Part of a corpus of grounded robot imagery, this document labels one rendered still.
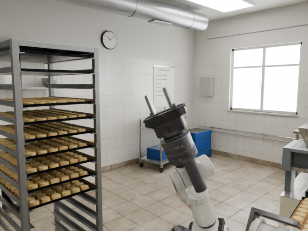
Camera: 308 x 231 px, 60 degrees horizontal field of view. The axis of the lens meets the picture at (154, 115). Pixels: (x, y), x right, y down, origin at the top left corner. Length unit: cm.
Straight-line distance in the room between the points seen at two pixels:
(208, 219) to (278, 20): 504
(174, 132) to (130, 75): 454
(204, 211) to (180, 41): 561
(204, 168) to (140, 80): 468
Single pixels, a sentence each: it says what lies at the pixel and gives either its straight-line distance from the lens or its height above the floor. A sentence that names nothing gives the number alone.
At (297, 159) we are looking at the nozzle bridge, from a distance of 211.
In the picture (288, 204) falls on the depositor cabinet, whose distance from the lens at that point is 213.
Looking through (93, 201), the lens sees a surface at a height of 86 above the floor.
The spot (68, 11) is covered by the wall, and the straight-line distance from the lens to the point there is 472.
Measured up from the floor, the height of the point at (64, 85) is 159.
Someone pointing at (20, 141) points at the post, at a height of 132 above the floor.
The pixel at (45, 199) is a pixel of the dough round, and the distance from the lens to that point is 167.
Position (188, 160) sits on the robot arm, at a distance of 72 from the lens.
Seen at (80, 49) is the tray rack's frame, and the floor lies 180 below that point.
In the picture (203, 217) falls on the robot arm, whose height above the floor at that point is 120.
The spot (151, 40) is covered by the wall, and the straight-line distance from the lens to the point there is 565.
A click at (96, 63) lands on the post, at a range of 165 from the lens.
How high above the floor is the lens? 161
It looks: 7 degrees down
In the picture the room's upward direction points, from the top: straight up
